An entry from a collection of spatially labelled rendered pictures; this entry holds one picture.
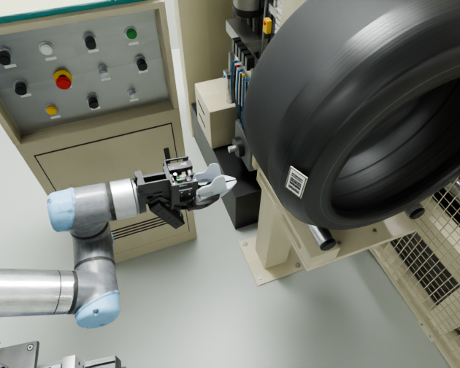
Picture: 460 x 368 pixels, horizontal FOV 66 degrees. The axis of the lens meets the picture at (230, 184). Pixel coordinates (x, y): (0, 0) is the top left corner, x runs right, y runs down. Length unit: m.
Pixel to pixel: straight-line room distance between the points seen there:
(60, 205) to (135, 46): 0.66
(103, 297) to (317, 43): 0.57
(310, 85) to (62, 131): 0.91
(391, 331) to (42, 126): 1.69
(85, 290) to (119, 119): 0.75
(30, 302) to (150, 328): 1.20
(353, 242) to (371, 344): 0.86
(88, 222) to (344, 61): 0.52
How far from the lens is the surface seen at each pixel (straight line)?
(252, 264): 1.90
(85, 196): 0.69
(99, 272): 0.71
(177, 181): 0.69
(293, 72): 0.68
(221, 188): 0.74
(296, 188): 0.69
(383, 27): 0.65
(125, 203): 0.68
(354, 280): 1.98
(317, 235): 0.96
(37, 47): 1.20
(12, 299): 0.66
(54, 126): 1.36
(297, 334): 1.81
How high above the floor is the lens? 1.71
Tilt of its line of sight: 51 degrees down
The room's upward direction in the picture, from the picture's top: straight up
